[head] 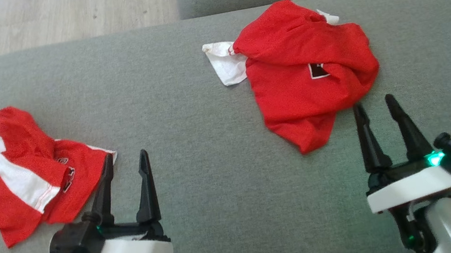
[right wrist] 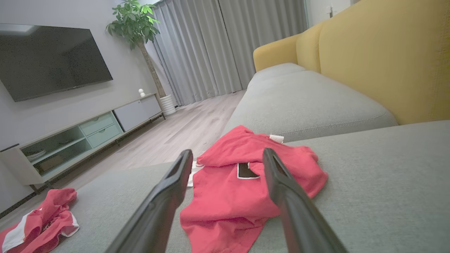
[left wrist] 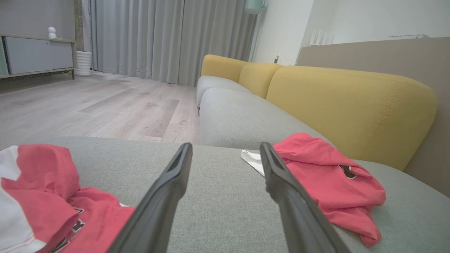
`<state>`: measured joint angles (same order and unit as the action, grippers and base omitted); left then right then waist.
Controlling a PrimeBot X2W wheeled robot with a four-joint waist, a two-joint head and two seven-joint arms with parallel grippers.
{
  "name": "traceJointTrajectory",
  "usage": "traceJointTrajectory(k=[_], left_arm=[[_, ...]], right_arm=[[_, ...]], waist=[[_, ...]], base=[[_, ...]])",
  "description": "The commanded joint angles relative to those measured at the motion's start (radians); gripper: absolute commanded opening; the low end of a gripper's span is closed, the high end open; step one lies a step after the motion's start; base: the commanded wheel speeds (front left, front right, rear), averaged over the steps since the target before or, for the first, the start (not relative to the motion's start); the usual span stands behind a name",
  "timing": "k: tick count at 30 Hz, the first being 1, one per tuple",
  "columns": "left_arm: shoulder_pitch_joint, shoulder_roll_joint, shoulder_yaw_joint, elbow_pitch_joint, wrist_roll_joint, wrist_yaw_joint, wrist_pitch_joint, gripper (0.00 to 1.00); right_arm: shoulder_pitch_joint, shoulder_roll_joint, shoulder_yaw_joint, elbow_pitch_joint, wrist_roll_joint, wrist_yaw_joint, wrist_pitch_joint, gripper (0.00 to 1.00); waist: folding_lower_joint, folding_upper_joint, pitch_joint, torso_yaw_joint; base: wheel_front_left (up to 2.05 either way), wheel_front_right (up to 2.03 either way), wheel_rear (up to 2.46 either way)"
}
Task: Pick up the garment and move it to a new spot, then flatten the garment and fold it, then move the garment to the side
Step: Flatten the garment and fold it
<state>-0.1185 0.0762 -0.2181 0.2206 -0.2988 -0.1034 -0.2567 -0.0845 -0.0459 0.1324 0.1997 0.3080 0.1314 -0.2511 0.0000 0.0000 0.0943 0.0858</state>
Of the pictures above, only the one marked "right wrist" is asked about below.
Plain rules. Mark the white ribbed plant pot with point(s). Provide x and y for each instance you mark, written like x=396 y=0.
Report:
x=168 y=104

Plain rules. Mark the grey and yellow sofa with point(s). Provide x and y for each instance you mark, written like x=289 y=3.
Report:
x=379 y=193

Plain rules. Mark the grey curtain panel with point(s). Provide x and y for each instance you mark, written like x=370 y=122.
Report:
x=267 y=24
x=190 y=52

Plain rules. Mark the small grey sofa seat cushion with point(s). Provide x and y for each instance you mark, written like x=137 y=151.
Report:
x=277 y=70

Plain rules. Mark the white and green TV cabinet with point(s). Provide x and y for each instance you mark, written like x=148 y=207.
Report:
x=137 y=112

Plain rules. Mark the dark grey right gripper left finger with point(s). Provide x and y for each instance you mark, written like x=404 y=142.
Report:
x=158 y=211

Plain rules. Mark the stack of white plates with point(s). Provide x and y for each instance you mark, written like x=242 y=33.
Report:
x=37 y=155

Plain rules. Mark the yellow sofa backrest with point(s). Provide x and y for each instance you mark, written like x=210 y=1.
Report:
x=379 y=56

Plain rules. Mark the black flat screen television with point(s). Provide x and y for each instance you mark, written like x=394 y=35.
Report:
x=49 y=59

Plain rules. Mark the brown box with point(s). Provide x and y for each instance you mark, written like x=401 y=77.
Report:
x=50 y=163

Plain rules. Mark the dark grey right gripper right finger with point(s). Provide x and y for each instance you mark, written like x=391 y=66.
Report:
x=299 y=218

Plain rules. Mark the green leafy indoor tree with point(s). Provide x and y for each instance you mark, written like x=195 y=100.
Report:
x=133 y=24

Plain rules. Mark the red shorts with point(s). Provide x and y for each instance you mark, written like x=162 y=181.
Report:
x=225 y=200

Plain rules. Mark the red garment white stripes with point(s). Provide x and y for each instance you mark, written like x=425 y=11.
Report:
x=52 y=207

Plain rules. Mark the small white figurine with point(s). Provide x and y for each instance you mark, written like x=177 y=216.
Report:
x=141 y=92

